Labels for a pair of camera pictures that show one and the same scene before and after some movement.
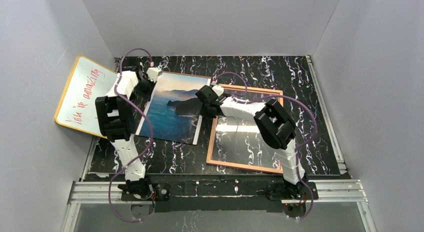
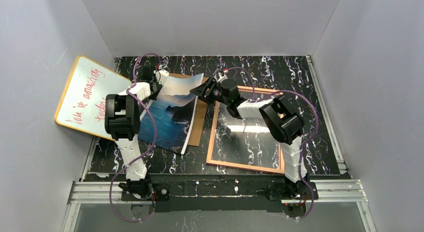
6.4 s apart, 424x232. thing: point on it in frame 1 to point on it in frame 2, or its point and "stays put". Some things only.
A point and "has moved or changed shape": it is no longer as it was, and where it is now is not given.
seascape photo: [174, 108] has moved or changed shape
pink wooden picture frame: [250, 89] stays put
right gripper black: [205, 100] to [209, 88]
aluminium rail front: [82, 192] stays put
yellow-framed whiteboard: [88, 80] stays put
